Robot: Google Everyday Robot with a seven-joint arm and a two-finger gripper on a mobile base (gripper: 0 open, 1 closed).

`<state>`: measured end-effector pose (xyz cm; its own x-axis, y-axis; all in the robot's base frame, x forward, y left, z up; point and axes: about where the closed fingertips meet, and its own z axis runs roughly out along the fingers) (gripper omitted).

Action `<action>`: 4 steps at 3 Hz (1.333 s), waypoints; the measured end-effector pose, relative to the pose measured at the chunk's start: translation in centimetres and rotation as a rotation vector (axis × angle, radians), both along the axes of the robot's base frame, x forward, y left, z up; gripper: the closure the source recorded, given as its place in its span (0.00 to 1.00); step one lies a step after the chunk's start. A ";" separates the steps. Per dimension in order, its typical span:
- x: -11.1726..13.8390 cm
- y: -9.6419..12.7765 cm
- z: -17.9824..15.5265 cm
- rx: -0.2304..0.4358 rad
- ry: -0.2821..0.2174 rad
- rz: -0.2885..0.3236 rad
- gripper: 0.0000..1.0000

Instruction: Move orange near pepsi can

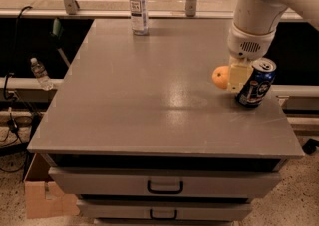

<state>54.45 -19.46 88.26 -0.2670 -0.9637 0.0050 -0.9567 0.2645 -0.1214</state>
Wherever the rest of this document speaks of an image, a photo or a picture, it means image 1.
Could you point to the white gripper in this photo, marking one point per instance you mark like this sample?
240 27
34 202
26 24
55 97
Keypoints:
246 45

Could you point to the orange fruit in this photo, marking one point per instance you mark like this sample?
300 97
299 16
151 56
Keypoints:
220 77

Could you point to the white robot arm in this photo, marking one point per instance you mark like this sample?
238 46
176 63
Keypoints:
253 29

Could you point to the blue pepsi can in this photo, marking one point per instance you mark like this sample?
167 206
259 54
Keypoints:
258 84

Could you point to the grey drawer cabinet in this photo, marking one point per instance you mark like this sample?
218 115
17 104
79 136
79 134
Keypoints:
148 102

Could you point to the clear water bottle on table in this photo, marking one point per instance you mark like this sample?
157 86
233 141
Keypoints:
139 16

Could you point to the upper grey drawer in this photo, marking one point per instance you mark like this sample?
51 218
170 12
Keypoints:
164 183

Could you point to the grey drawer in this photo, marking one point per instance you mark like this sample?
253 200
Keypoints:
171 211
164 183

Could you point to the small water bottle on ledge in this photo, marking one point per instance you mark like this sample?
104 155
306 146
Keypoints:
41 74

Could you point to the lower grey drawer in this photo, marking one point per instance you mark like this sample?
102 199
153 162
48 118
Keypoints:
171 211

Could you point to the cardboard box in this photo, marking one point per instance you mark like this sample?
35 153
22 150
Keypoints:
43 197

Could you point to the green handled tool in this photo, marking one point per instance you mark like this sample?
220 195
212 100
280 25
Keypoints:
56 35

